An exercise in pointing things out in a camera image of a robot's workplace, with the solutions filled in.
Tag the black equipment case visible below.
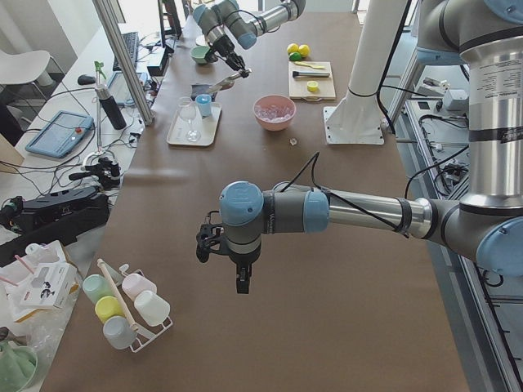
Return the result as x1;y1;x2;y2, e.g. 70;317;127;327
1;186;110;267

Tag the wooden cutting board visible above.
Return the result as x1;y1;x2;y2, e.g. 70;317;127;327
288;61;337;100

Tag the aluminium frame post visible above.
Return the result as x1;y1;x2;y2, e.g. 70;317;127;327
92;0;154;126

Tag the yellow cup on rack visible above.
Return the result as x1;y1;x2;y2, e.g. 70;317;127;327
95;296;124;323

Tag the pink cup on rack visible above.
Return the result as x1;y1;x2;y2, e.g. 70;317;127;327
122;273;157;301

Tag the black keyboard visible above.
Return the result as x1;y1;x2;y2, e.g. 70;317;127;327
121;32;140;69

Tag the cream serving tray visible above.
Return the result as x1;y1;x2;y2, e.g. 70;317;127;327
166;102;221;147

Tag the grey-blue cup on rack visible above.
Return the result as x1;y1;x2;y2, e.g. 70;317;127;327
103;315;137;350

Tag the green lime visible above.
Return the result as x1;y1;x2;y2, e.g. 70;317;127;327
288;52;302;62

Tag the pile of clear ice cubes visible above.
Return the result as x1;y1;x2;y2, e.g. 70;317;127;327
254;104;294;123

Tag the white wire cup rack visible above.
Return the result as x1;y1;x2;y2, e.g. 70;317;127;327
96;258;175;354

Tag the light blue cup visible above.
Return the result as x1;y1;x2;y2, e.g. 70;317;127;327
195;93;212;118

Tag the grey folded cloth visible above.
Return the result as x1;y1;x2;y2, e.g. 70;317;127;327
190;83;217;101

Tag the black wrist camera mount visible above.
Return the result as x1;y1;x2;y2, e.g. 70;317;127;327
195;210;229;263

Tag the white chair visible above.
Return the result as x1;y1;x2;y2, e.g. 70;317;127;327
1;50;56;95

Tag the pink bowl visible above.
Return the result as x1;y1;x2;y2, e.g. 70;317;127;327
253;95;297;131

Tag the yellow plastic knife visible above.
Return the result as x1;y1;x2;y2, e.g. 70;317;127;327
294;61;325;69

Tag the clear wine glass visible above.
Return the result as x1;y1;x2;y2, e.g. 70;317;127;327
178;96;201;143

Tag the white product box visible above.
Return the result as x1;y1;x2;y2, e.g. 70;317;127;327
20;262;78;310

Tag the half lemon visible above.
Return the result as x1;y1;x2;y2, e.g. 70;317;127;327
306;81;319;91

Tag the white cup on rack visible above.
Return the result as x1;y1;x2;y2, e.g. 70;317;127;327
134;290;171;327

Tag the black computer mouse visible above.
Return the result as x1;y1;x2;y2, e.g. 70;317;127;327
77;74;96;86

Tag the mint green cup on rack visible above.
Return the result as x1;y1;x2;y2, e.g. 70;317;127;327
82;274;113;305

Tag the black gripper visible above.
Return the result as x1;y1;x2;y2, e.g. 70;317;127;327
226;236;262;294
209;35;251;78

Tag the silver metal ice scoop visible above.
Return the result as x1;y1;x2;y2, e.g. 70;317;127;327
206;73;242;94

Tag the black water bottle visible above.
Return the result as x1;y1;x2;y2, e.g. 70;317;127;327
95;84;127;130

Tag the whole yellow lemon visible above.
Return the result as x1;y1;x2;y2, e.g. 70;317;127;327
298;44;311;58

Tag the blue teach pendant tablet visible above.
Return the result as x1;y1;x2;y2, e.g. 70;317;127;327
25;111;94;158

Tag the green ceramic bowl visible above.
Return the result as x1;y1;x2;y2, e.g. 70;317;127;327
190;45;218;65

